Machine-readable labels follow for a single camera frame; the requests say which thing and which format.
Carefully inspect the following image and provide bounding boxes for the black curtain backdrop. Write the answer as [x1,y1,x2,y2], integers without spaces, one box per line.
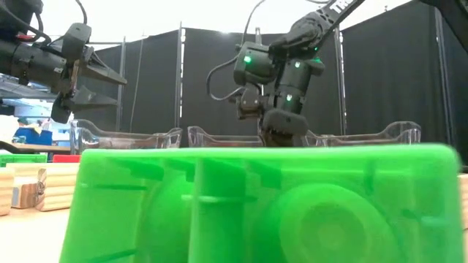
[75,0,468,161]

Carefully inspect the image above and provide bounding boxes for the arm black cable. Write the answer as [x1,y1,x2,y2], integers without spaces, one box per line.
[205,0,268,102]
[0,0,88,45]

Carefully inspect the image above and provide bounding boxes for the clear plastic bin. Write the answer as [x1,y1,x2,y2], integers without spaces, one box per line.
[303,121,422,148]
[69,118,183,155]
[186,126,264,149]

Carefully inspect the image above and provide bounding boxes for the silver ventilation duct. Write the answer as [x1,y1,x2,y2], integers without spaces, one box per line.
[0,72,59,102]

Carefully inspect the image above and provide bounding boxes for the plain wooden plank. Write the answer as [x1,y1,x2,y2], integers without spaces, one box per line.
[0,167,15,217]

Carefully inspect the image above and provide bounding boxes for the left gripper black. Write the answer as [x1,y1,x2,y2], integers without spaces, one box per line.
[50,46,128,124]

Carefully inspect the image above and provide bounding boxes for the large red plastic block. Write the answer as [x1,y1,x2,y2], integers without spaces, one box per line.
[52,154,83,164]

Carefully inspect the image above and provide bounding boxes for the wooden desk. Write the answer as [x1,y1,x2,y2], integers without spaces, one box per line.
[0,140,72,154]

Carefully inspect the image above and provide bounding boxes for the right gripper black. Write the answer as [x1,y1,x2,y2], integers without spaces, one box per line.
[238,60,325,148]

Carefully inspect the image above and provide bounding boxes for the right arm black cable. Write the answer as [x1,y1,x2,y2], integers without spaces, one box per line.
[205,0,268,102]

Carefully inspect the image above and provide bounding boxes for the large green plastic block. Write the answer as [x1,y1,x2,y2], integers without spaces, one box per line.
[0,153,48,169]
[59,143,466,263]

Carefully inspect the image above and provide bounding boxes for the plain wooden block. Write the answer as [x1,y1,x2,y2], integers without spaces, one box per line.
[10,162,80,212]

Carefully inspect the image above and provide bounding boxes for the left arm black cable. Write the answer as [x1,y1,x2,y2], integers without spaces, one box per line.
[0,0,88,45]

